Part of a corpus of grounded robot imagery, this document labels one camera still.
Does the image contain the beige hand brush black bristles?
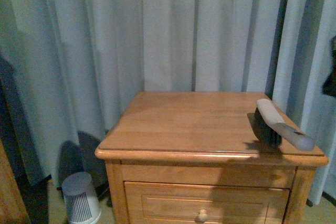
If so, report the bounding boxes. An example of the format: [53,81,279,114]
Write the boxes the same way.
[253,99,315,151]

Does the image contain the white trash bin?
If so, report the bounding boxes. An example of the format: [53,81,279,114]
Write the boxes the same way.
[61,172,101,223]

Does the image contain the wooden nightstand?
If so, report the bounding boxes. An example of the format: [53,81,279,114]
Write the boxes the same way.
[95,91,328,223]

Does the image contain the light grey curtain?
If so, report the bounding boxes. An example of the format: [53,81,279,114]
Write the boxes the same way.
[1,0,335,204]

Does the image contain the wooden drawer knob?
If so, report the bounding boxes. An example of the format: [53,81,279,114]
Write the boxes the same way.
[195,209,208,223]

